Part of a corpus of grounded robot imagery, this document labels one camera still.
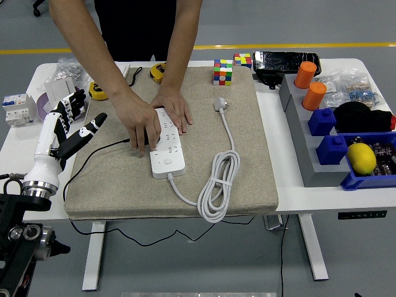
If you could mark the person's left hand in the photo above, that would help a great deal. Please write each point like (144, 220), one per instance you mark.
(176, 106)

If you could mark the person's right hand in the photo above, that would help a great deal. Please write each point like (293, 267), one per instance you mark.
(136, 114)

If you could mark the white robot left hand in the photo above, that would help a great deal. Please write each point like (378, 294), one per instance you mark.
(46, 145)

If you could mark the black plug adapter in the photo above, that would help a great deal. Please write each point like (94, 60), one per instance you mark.
(146, 139)

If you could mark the white power strip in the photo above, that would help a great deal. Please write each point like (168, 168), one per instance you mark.
(168, 154)

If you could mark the person's right forearm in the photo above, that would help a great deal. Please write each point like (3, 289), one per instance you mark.
(83, 40)

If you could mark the person's left forearm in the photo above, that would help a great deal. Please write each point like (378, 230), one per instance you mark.
(182, 37)

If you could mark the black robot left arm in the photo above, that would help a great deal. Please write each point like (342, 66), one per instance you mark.
(15, 216)

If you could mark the purple bowl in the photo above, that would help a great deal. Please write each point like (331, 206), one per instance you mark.
(41, 108)

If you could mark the yellow and black tape measure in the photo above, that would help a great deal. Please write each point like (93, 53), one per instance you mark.
(157, 71)

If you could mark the white circuit breaker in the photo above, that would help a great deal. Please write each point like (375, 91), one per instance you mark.
(18, 109)

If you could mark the large Rubik's cube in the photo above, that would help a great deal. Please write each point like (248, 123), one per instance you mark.
(222, 72)

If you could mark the white table leg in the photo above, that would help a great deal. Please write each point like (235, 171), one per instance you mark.
(92, 253)
(312, 247)

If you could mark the beige fabric mat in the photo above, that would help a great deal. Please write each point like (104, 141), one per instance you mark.
(123, 185)

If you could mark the clear bag of screws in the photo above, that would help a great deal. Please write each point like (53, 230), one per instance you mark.
(69, 71)

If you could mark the black table control panel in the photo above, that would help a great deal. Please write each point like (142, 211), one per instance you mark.
(362, 215)

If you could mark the small Rubik's cube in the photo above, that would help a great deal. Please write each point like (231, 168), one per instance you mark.
(242, 60)

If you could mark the person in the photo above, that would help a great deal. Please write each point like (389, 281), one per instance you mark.
(136, 24)

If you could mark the blue plastic bin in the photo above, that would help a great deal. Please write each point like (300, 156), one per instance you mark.
(355, 182)

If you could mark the black glossy case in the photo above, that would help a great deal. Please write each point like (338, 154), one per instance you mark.
(286, 62)

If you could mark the orange cylinder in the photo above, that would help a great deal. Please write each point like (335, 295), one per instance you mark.
(305, 74)
(314, 96)

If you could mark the yellow lemon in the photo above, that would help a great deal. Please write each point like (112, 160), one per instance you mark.
(361, 158)

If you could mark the black office chair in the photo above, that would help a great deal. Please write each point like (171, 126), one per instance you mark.
(37, 7)

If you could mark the dark electronic components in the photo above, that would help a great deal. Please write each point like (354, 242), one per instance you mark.
(385, 157)

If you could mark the grey stepped block holder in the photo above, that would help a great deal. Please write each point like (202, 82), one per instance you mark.
(309, 154)

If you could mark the blue block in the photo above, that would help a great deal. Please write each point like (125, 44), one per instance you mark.
(332, 150)
(321, 121)

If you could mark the clear bag of small parts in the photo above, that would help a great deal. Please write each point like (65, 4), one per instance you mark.
(329, 91)

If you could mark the black die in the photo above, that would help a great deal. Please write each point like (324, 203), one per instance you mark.
(355, 140)

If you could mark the red item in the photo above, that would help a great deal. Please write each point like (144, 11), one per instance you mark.
(393, 122)

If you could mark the black cloth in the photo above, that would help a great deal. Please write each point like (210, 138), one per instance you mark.
(362, 117)

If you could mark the clear bag of resistors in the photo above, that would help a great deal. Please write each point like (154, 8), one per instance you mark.
(363, 91)

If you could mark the flat white switch panel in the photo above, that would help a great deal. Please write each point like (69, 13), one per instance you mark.
(123, 69)

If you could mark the white switch panel box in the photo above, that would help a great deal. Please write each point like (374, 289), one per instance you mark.
(57, 89)

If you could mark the grey bracket under table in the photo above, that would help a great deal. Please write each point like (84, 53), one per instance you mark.
(273, 222)

